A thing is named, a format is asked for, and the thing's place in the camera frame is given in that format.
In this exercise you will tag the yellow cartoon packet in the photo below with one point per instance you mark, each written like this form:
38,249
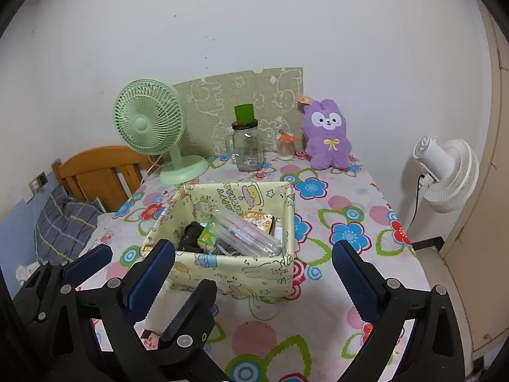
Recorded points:
260,221

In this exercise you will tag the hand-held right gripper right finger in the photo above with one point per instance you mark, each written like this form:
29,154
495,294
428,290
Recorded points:
356,282

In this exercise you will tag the purple plush bunny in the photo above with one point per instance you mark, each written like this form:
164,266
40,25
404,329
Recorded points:
326,139

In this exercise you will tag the white folded cloth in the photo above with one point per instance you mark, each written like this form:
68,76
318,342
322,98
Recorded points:
175,302

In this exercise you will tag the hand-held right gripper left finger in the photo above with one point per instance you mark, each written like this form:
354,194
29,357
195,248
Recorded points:
151,278

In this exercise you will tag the yellow cartoon fabric storage box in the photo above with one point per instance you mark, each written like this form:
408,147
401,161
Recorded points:
246,274

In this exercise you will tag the dark wall switch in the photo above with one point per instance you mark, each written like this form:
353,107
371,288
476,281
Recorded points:
41,178

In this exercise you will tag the white wall socket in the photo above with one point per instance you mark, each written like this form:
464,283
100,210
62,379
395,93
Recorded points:
34,185

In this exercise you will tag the green plastic cup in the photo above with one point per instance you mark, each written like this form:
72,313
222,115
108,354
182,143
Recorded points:
244,113

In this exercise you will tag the green desk fan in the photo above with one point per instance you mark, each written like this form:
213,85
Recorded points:
141,123

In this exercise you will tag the swab container with orange lid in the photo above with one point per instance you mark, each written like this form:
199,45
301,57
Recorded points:
286,149

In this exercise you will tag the green cartoon felt board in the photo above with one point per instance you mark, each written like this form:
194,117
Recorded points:
222,87

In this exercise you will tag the small pink printed pouch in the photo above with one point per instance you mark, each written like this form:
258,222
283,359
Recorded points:
151,339

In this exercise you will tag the glass jar mug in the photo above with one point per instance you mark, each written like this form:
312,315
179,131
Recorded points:
246,151

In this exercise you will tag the green snack packet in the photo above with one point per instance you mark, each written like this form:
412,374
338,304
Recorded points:
208,236

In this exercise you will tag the white standing fan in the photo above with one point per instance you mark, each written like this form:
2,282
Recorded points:
449,175

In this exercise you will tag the white crumpled cloth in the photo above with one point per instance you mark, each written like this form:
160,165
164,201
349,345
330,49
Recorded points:
26,274

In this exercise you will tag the grey plaid pillow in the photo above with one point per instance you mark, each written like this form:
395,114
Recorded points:
63,223

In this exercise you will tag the clear plastic tube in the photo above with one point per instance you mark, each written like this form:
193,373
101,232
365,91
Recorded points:
246,234

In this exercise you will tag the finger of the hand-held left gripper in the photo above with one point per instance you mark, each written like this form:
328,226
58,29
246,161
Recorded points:
89,262
187,314

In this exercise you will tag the beige wardrobe door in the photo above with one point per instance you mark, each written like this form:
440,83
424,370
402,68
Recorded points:
489,207

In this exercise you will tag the black folded cloth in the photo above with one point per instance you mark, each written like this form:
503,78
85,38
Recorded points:
191,236

